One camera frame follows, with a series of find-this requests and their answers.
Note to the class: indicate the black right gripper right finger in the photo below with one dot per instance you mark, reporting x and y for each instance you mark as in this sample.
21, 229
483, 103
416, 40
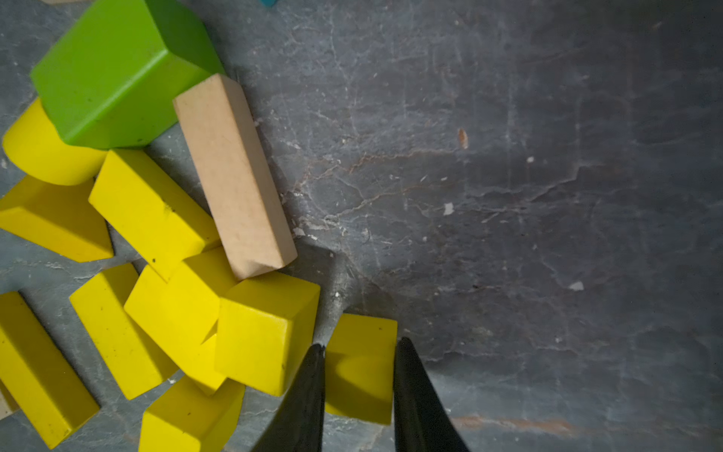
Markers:
421, 423

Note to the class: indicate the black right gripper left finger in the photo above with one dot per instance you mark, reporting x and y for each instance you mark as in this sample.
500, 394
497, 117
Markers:
298, 424

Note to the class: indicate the small yellow cube pile edge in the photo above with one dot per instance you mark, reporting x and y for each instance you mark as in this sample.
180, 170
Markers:
359, 368

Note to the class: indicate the tan slanted block centre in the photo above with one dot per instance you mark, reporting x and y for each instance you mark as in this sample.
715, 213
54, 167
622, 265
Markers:
237, 182

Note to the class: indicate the yellow cylinder block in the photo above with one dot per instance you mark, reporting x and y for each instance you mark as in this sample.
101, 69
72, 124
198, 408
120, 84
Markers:
34, 146

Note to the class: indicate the green rectangular block centre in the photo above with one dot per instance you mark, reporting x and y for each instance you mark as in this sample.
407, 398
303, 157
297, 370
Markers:
111, 80

